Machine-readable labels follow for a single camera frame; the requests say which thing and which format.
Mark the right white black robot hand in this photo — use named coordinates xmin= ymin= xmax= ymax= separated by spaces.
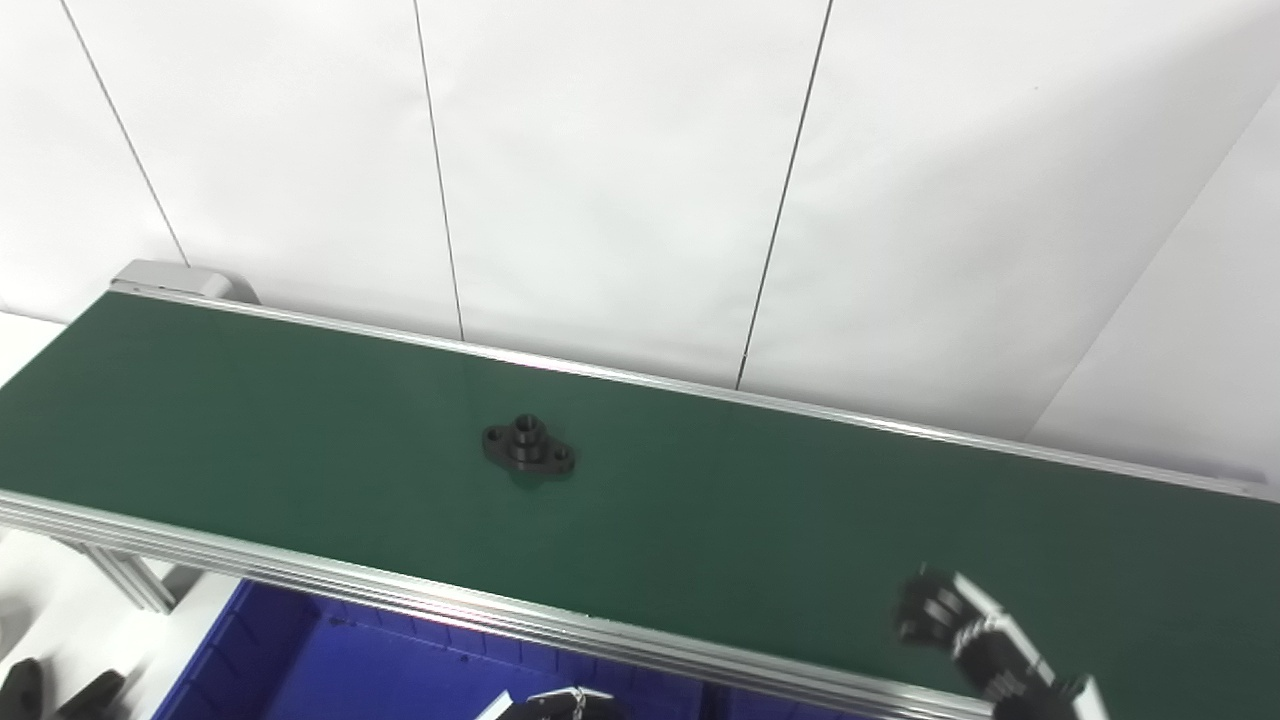
xmin=892 ymin=567 xmax=1103 ymax=720

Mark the grey conveyor motor housing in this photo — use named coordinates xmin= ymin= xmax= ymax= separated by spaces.
xmin=109 ymin=259 xmax=262 ymax=305

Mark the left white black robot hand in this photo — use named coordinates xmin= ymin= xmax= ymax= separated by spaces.
xmin=474 ymin=687 xmax=627 ymax=720

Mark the green conveyor belt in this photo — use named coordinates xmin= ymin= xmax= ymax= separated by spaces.
xmin=0 ymin=284 xmax=1280 ymax=720
xmin=0 ymin=291 xmax=1280 ymax=720

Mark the aluminium conveyor leg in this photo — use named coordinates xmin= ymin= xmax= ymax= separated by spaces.
xmin=64 ymin=544 xmax=203 ymax=615

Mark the black flanged metal part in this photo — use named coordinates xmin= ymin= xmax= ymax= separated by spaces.
xmin=481 ymin=413 xmax=577 ymax=480

